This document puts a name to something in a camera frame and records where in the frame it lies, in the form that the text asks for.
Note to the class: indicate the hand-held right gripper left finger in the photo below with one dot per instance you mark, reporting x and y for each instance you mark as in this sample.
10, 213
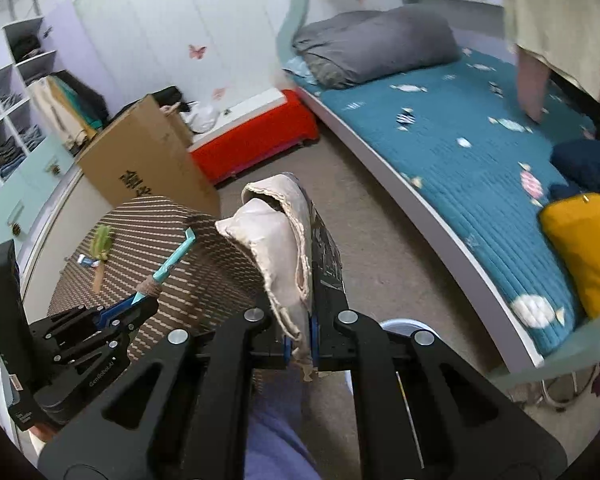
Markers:
267, 340

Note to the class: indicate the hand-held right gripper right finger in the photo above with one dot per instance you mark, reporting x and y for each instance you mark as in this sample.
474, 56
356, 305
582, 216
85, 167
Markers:
316, 335

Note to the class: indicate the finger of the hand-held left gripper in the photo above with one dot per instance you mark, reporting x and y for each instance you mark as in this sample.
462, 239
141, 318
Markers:
130, 317
65, 322

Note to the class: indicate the teal toothbrush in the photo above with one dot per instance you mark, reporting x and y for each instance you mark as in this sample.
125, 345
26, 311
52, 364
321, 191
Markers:
172, 262

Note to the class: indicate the blue plastic basin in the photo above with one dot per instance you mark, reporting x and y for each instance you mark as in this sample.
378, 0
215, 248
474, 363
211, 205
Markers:
397, 327

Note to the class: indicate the beige frayed bag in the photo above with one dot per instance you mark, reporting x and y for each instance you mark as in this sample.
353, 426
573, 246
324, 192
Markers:
275, 240

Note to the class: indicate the small white blue tube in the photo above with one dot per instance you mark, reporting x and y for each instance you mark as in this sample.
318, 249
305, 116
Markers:
87, 260

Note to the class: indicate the green brush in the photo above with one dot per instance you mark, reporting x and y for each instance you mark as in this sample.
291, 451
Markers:
102, 240

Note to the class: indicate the brown polka-dot tablecloth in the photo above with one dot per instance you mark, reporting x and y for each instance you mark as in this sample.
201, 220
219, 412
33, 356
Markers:
145, 220

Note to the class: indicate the person's purple trouser leg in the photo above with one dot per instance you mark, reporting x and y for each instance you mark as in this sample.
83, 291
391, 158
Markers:
275, 440

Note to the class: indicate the white curved platform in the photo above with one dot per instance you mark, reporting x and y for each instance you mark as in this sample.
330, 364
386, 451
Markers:
75, 195

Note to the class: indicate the folded jeans stack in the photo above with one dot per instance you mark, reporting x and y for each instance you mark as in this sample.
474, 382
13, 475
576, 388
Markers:
10, 155

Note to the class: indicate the large cardboard box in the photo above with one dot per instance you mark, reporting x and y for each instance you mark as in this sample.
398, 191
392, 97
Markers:
145, 160

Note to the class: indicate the red bench with white top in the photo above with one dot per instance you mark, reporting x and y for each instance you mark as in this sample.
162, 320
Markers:
250, 140

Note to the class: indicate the cream hanging jacket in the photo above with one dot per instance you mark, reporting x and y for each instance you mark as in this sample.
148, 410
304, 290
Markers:
55, 105

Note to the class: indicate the white plastic bag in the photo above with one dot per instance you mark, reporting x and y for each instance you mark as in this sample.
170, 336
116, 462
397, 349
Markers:
202, 117

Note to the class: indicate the green hanging jacket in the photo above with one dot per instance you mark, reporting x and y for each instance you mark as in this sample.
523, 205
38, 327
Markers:
82, 105

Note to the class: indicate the white cubby shelf cabinet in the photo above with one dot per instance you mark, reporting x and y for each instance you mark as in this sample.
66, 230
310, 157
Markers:
7, 90

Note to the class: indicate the black cloth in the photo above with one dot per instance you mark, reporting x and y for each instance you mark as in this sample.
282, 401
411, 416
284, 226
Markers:
167, 95

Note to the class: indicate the black hanging jacket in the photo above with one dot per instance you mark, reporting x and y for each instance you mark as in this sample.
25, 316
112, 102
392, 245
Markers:
87, 90

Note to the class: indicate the black folded clothes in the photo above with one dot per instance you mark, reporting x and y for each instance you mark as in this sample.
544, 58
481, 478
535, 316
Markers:
27, 46

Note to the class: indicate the light blue pillow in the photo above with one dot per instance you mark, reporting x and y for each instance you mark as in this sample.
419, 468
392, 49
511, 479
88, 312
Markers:
297, 67

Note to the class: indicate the teal candy-print bed sheet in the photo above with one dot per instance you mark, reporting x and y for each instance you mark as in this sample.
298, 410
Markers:
455, 100

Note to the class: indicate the pink butterfly sticker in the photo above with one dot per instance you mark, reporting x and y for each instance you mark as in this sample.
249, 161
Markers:
197, 51

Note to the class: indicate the yellow garment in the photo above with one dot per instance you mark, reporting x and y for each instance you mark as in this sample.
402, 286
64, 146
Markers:
585, 245

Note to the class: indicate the white wardrobe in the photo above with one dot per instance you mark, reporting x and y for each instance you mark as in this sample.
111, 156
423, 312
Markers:
145, 25

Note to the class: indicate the grey folded quilt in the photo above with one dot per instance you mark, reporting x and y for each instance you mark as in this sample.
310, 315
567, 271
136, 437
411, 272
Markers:
380, 42

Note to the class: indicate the navy garment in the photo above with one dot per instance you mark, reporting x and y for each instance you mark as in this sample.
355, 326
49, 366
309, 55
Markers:
590, 165

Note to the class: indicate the pink hanging garment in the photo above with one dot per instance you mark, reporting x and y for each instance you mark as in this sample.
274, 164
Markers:
532, 85

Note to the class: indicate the black hanging garment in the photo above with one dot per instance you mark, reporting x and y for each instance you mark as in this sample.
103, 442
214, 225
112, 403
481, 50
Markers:
575, 100

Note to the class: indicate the cream hanging sweater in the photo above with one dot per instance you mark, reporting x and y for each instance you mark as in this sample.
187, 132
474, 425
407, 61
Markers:
555, 10

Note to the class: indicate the pale teal bunk bed frame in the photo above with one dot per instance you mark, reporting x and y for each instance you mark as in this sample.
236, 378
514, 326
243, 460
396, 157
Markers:
570, 347

